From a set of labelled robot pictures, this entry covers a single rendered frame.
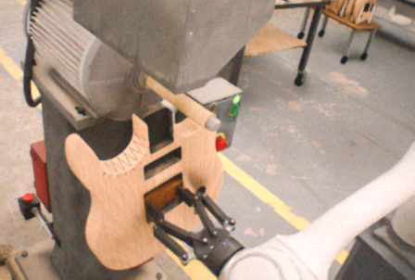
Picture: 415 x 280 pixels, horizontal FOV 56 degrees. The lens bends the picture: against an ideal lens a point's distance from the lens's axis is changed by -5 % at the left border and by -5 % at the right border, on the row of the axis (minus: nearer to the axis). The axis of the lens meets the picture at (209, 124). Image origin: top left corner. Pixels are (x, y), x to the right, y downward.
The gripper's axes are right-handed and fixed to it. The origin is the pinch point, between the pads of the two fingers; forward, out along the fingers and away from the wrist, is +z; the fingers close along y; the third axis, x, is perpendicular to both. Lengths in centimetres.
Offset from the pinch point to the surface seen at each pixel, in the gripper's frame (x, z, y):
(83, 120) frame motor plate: 7.6, 25.4, -4.2
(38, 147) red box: -24, 62, -8
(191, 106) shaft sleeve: 20.5, 0.7, 7.6
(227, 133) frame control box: -11.9, 16.5, 34.7
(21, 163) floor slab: -105, 150, -1
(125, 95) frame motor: 15.8, 17.6, 3.3
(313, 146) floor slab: -136, 64, 180
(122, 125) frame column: -6.4, 33.5, 9.9
